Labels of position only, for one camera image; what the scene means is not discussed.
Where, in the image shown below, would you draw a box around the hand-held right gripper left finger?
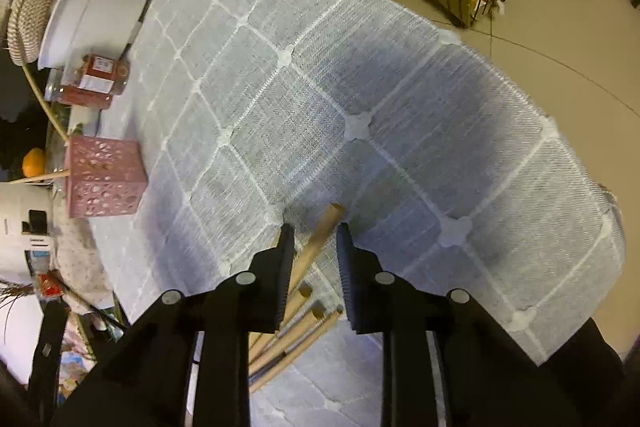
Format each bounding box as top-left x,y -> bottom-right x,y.
52,223 -> 297,427

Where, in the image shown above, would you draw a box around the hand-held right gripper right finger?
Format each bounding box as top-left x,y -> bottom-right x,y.
336,222 -> 581,427

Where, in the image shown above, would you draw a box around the pink perforated chopstick holder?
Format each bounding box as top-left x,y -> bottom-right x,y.
65,137 -> 147,219

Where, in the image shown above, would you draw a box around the grey checked tablecloth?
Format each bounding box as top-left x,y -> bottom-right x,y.
92,0 -> 627,427

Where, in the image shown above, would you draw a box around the floral cloth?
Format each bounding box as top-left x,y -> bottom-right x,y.
50,202 -> 117,305

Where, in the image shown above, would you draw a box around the red label bottle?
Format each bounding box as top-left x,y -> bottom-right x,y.
36,271 -> 65,299

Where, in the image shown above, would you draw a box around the dark cloth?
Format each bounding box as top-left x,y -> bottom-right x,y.
539,317 -> 632,427

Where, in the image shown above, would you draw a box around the white kitchen appliance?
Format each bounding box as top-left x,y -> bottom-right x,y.
0,181 -> 57,279

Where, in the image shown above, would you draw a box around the red glass jar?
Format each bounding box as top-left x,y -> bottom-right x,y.
44,68 -> 115,110

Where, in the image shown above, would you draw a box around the orange fruit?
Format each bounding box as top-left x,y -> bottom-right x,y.
22,148 -> 47,176

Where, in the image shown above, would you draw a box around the dried twigs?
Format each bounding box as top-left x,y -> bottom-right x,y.
0,279 -> 37,345

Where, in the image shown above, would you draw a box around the woven rope basket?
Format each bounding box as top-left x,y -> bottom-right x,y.
6,0 -> 63,66

